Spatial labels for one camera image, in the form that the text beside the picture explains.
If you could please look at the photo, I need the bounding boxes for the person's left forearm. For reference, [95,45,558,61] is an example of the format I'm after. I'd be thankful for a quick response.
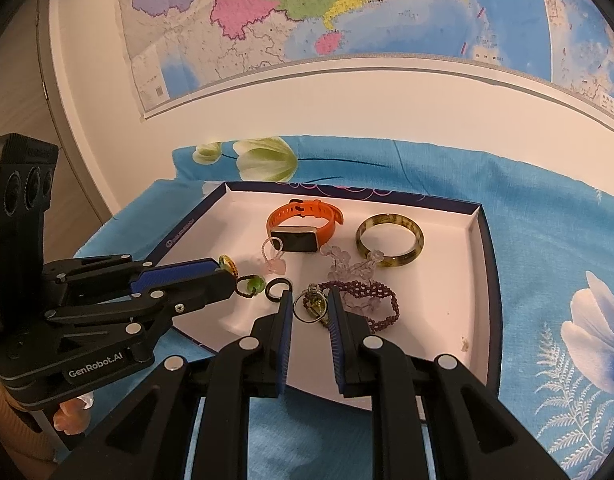
[0,384,53,480]

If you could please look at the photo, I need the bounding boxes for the pink bead charm ring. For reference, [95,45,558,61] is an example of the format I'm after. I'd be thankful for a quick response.
[260,237,288,273]

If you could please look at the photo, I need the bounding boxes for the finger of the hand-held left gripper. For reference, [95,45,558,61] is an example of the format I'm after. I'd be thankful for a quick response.
[130,258,234,297]
[46,270,238,323]

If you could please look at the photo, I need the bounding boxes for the yellow-green mottled bangle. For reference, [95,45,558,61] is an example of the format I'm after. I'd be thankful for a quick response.
[356,213,426,268]

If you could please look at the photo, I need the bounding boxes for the navy cardboard box tray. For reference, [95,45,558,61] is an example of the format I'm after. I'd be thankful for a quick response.
[144,181,502,403]

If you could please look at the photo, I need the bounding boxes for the orange smart watch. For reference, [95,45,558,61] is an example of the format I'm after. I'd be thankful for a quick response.
[265,199,344,255]

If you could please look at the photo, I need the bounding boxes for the person's left hand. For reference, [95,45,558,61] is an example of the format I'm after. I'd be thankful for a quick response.
[52,394,95,435]

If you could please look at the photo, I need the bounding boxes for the black band ring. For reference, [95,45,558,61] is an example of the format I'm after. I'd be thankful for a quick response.
[264,278,292,303]

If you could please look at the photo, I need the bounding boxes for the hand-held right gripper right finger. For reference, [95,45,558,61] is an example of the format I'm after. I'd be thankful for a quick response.
[327,292,570,480]

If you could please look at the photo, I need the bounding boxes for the clear crystal bead bracelet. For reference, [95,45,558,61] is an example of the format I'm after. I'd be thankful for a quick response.
[327,245,385,316]

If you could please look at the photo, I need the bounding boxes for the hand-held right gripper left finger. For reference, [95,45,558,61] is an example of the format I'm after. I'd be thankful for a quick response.
[50,290,294,480]

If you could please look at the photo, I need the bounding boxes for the purple beaded bracelet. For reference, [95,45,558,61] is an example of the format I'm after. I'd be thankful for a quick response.
[317,280,400,333]

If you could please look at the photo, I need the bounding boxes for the silver ring with green stone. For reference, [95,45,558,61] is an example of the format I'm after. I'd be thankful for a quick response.
[293,292,329,325]

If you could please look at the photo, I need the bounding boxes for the wall map poster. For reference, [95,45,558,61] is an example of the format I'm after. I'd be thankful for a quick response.
[114,0,614,136]

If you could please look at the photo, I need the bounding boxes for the blue floral bedsheet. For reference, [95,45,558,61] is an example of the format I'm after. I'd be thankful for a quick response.
[77,135,614,480]

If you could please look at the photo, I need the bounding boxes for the green bead ring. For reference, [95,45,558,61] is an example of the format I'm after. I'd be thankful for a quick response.
[235,274,265,297]

